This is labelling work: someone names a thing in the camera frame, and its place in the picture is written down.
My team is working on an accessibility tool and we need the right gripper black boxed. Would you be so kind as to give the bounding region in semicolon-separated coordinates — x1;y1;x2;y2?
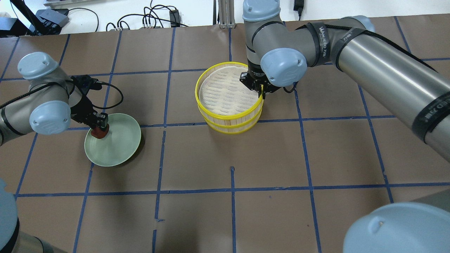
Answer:
240;71;280;99

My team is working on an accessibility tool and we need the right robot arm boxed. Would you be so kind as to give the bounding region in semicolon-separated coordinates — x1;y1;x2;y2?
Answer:
240;0;450;253

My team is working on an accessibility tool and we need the aluminium frame post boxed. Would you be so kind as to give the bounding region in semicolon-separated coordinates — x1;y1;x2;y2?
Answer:
218;0;236;29

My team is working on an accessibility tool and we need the yellow steamer layer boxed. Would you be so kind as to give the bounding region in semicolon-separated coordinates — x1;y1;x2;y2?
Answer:
198;105;263;135
194;62;264;120

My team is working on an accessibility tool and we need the black power adapter top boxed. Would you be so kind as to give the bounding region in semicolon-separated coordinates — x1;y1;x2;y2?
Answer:
169;9;181;27

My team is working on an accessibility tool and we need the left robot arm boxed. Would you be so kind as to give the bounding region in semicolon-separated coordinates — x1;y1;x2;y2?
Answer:
0;52;109;253

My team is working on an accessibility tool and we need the pale green plate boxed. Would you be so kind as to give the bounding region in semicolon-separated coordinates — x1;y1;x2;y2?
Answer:
84;113;141;167

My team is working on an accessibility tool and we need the brown bun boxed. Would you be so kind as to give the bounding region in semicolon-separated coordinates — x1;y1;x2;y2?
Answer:
90;124;110;139

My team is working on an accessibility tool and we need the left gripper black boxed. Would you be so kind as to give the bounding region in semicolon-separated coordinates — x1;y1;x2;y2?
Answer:
70;75;108;132

